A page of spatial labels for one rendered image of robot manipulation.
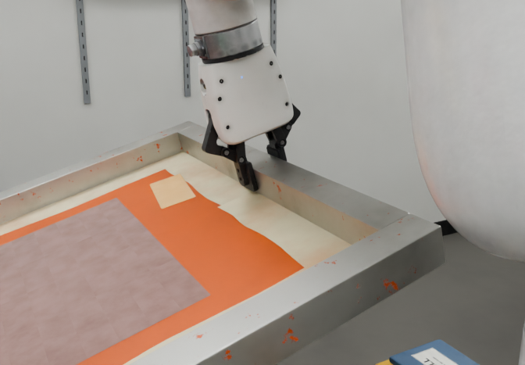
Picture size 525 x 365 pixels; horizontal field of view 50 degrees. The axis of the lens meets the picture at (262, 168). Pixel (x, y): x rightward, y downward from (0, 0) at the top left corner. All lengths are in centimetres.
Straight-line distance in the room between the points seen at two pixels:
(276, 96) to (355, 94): 267
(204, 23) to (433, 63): 46
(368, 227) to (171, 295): 20
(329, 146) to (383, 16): 81
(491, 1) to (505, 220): 7
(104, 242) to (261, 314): 33
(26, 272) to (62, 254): 5
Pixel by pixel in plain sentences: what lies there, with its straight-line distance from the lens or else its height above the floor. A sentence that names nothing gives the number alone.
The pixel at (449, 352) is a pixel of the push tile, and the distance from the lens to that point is 91.
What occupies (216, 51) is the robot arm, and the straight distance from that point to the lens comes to 65.
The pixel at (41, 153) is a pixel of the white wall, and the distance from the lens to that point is 270.
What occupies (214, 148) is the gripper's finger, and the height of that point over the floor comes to 129.
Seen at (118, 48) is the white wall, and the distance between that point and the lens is 271.
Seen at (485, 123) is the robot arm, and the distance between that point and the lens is 19.
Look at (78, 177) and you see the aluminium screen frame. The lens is 92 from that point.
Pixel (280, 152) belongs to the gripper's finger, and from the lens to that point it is 72.
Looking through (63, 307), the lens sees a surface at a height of 116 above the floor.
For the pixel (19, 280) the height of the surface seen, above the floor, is 115.
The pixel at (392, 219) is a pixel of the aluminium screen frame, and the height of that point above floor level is 127.
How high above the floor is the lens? 144
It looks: 15 degrees down
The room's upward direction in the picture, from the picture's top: straight up
